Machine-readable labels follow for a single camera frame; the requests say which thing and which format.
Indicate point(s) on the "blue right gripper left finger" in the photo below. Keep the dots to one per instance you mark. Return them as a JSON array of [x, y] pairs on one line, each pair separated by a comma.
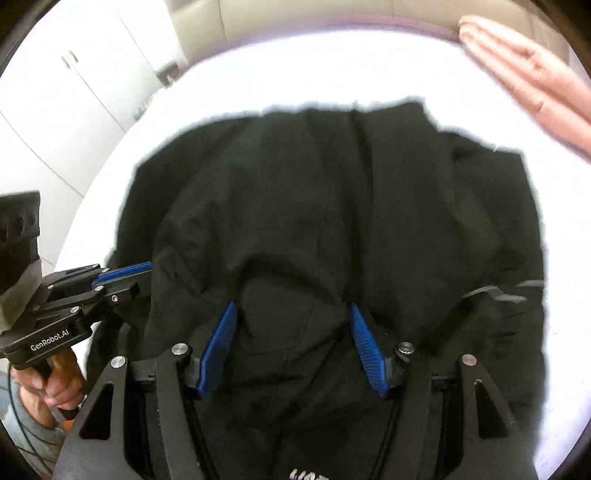
[[210, 345]]

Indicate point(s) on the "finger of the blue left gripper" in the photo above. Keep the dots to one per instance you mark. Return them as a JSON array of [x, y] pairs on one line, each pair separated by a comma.
[[121, 273]]

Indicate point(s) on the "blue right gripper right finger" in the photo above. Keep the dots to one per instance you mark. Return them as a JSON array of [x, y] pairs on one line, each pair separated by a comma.
[[380, 363]]

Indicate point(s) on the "black sweatshirt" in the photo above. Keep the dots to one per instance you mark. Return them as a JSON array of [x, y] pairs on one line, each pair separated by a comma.
[[294, 217]]

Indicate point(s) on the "grey left sleeve forearm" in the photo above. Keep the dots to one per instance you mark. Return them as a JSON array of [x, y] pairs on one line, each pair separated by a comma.
[[38, 445]]

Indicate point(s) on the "person's left hand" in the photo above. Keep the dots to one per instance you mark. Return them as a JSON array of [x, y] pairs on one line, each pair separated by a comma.
[[65, 386]]

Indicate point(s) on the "white wardrobe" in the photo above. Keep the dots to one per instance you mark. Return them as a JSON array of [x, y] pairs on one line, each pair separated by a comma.
[[69, 95]]

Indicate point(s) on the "beige padded headboard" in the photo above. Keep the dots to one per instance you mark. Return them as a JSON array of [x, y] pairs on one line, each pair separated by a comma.
[[203, 27]]

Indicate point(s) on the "patterned lilac bed sheet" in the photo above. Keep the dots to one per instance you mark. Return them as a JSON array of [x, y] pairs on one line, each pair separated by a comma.
[[369, 69]]

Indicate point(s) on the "folded pink blanket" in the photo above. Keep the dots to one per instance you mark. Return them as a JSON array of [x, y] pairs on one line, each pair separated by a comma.
[[541, 83]]

